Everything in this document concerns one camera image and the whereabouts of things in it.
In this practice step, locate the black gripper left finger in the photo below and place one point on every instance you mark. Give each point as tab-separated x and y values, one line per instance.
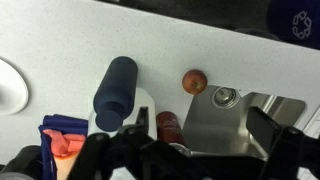
142	120

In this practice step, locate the red tumbler with steel lid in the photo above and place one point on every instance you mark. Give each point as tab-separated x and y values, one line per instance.
169	128

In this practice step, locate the red-orange cloth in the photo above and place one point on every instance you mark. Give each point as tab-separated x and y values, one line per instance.
63	141

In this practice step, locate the translucent plastic gallon jug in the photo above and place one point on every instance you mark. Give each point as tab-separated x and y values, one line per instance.
145	103

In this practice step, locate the round steel sink drain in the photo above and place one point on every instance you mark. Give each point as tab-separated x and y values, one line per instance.
225	96

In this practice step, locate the white brick tile mat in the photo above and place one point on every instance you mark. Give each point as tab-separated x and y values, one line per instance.
311	128

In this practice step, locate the red apple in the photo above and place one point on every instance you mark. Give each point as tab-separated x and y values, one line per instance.
194	81

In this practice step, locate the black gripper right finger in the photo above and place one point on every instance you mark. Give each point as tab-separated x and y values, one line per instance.
263	128

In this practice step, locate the blue recycling bin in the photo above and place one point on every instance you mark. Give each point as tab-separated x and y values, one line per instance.
293	23

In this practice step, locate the navy blue water bottle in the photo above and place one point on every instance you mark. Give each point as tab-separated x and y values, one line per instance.
116	90

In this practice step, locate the white rounded dish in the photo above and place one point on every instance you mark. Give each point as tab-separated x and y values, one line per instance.
11	88

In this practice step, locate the stainless steel sink basin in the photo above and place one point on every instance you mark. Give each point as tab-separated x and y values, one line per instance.
213	130

